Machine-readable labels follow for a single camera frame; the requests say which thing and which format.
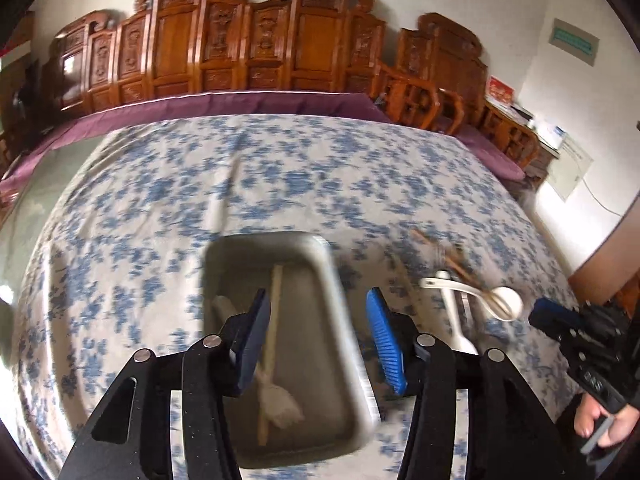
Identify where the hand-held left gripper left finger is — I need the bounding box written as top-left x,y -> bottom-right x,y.
60,287 -> 273,480

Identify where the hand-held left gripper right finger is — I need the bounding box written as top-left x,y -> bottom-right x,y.
366,287 -> 563,480

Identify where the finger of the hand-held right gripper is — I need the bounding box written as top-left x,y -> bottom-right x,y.
529,297 -> 588,333

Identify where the pale wooden chopstick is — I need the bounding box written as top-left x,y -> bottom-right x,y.
257,264 -> 285,447
210,156 -> 242,236

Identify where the white ceramic spoon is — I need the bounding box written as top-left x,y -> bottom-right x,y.
434,270 -> 478,357
212,296 -> 306,431
419,275 -> 525,322

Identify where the grey rectangular utensil tray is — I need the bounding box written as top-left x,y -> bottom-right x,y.
202,231 -> 378,466

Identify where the brown wooden chopstick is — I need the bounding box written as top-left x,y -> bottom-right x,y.
439,252 -> 515,320
412,229 -> 483,293

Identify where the person's right hand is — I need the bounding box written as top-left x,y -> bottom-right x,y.
574,394 -> 640,453

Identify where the wooden side table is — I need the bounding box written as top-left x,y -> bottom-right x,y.
525,140 -> 560,188

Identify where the purple bench cushion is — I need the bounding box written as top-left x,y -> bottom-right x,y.
452,124 -> 527,182

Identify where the blue floral tablecloth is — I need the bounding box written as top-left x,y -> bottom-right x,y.
12,112 -> 583,480

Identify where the white papers pile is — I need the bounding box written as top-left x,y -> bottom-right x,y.
517,107 -> 571,152

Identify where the wooden bench armrest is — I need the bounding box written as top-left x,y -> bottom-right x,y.
479,102 -> 542,171

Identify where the wooden armchair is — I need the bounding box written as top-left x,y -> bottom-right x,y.
372,62 -> 442,131
437,87 -> 467,136

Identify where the red framed sign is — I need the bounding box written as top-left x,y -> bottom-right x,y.
487,76 -> 516,106

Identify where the carved wooden bench back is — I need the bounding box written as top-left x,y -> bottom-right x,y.
397,12 -> 490,111
247,0 -> 388,98
117,0 -> 251,103
47,10 -> 121,116

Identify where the green wall sign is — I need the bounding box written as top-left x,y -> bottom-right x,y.
550,18 -> 601,67

